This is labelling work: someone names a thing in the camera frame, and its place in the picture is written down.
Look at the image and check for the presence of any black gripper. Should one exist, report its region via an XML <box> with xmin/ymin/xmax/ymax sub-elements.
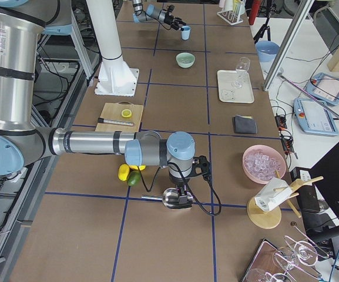
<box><xmin>163</xmin><ymin>5</ymin><xmax>186</xmax><ymax>31</ymax></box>
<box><xmin>168</xmin><ymin>155</ymin><xmax>211</xmax><ymax>205</ymax></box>

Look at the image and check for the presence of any light blue plastic cup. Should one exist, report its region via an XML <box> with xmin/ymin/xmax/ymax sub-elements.
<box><xmin>180</xmin><ymin>25</ymin><xmax>191</xmax><ymax>41</ymax></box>

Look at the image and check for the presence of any light green bowl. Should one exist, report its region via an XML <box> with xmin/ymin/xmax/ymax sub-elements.
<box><xmin>176</xmin><ymin>52</ymin><xmax>195</xmax><ymax>69</ymax></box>

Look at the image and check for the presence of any metal ice scoop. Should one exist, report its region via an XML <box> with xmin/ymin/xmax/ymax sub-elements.
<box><xmin>141</xmin><ymin>188</ymin><xmax>193</xmax><ymax>210</ymax></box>

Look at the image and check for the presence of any pink bowl with ice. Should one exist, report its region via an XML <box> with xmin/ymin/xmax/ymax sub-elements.
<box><xmin>242</xmin><ymin>145</ymin><xmax>286</xmax><ymax>184</ymax></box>

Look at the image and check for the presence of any large blue bowl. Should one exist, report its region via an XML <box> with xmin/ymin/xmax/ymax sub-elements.
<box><xmin>255</xmin><ymin>41</ymin><xmax>280</xmax><ymax>62</ymax></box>

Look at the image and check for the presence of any green avocado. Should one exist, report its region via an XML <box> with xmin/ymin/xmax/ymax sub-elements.
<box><xmin>126</xmin><ymin>170</ymin><xmax>141</xmax><ymax>186</ymax></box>

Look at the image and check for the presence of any whole yellow lemon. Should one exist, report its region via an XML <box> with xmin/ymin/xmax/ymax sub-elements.
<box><xmin>118</xmin><ymin>164</ymin><xmax>130</xmax><ymax>182</ymax></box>

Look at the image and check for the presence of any clear wine glass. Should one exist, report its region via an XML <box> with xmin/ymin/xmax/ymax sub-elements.
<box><xmin>231</xmin><ymin>56</ymin><xmax>250</xmax><ymax>89</ymax></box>

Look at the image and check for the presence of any red cylinder bottle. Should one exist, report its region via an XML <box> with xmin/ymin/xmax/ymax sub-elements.
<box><xmin>249</xmin><ymin>0</ymin><xmax>261</xmax><ymax>25</ymax></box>

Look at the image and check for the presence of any cream bear print tray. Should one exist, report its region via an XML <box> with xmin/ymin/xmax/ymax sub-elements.
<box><xmin>217</xmin><ymin>70</ymin><xmax>254</xmax><ymax>104</ymax></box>

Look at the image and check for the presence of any white box on stand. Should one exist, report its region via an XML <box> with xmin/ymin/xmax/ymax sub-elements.
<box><xmin>254</xmin><ymin>177</ymin><xmax>292</xmax><ymax>212</ymax></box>

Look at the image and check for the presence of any grey yellow folded cloth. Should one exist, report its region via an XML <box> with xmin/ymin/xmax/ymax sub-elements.
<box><xmin>232</xmin><ymin>115</ymin><xmax>257</xmax><ymax>134</ymax></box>

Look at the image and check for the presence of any lemon half slice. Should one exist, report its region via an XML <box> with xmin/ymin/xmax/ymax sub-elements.
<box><xmin>121</xmin><ymin>109</ymin><xmax>132</xmax><ymax>119</ymax></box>

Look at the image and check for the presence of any wooden cutting board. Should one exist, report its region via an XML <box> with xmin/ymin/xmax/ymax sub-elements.
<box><xmin>95</xmin><ymin>102</ymin><xmax>143</xmax><ymax>132</ymax></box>

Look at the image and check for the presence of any steel muddler black tip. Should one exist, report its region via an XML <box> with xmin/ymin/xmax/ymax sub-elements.
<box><xmin>98</xmin><ymin>117</ymin><xmax>135</xmax><ymax>126</ymax></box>

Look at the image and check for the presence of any near teach pendant tablet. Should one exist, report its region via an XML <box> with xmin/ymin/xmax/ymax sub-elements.
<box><xmin>293</xmin><ymin>98</ymin><xmax>338</xmax><ymax>136</ymax></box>

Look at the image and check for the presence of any teach pendant tablet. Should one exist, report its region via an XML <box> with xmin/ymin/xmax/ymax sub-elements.
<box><xmin>305</xmin><ymin>72</ymin><xmax>339</xmax><ymax>106</ymax></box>
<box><xmin>293</xmin><ymin>98</ymin><xmax>338</xmax><ymax>136</ymax></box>

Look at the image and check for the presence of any far teach pendant tablet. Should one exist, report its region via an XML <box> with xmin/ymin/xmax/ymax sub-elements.
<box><xmin>305</xmin><ymin>72</ymin><xmax>339</xmax><ymax>106</ymax></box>

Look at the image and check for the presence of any metal rod reacher tool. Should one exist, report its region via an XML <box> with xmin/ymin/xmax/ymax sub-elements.
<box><xmin>277</xmin><ymin>73</ymin><xmax>339</xmax><ymax>119</ymax></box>

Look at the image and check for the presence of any white wire cup rack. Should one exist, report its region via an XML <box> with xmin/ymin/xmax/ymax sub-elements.
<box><xmin>217</xmin><ymin>0</ymin><xmax>245</xmax><ymax>25</ymax></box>

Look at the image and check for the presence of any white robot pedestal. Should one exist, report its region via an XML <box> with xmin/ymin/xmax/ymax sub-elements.
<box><xmin>88</xmin><ymin>1</ymin><xmax>139</xmax><ymax>97</ymax></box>

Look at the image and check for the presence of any black camera tripod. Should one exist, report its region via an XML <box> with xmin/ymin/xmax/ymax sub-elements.
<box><xmin>253</xmin><ymin>0</ymin><xmax>276</xmax><ymax>44</ymax></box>

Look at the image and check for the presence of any aluminium frame post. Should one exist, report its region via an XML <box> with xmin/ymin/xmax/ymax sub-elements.
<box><xmin>263</xmin><ymin>0</ymin><xmax>314</xmax><ymax>91</ymax></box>

